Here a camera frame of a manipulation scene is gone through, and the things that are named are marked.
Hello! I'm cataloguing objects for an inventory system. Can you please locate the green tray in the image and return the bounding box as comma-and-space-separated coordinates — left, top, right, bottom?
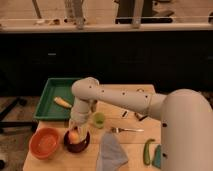
34, 78, 77, 121

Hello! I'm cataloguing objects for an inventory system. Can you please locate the small green cup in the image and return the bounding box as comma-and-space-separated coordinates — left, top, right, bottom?
92, 112, 105, 129

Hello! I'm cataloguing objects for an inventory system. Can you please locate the corn cob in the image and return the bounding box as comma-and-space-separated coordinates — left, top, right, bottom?
54, 97, 72, 109

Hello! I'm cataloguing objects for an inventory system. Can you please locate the apple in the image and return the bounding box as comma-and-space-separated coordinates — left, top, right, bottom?
68, 131, 80, 144

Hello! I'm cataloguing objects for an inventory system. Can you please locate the teal object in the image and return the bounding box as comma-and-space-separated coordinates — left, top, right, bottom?
152, 145, 161, 169

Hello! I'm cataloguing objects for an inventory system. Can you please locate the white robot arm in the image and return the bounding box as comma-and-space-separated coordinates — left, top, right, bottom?
71, 77, 213, 171

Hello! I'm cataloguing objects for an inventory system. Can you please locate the dark purple bowl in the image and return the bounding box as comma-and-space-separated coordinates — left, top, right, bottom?
63, 132, 90, 153

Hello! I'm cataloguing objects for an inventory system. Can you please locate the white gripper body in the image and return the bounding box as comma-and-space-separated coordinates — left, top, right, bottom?
69, 98, 91, 130

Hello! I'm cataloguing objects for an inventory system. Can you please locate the black cabinet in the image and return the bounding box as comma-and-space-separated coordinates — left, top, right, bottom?
0, 31, 213, 96

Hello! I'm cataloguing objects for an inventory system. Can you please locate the grey cloth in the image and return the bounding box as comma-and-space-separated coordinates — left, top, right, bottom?
96, 132, 128, 171

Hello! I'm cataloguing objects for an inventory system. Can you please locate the office chair base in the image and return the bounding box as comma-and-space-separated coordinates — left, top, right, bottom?
0, 97, 38, 134

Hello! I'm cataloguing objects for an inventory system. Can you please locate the orange bowl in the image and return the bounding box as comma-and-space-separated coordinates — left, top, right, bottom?
29, 127, 60, 160

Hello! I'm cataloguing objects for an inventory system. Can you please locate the green cucumber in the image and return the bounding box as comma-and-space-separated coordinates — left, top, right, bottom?
143, 138, 155, 166

